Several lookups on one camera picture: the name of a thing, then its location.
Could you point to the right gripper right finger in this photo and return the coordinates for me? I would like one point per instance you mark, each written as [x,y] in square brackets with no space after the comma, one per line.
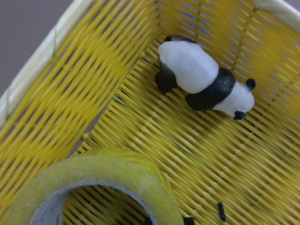
[188,221]

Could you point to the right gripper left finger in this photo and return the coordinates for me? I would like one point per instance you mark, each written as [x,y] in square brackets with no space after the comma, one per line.
[147,221]

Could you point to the yellow tape roll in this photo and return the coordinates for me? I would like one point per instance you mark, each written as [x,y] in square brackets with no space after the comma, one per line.
[43,199]

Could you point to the yellow woven basket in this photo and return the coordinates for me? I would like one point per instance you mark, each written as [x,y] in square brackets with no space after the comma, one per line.
[91,85]

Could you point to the small black screw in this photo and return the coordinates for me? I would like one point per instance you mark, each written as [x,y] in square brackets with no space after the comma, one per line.
[221,212]

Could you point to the panda figurine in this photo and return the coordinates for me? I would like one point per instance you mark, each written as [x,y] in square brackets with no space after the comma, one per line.
[184,64]

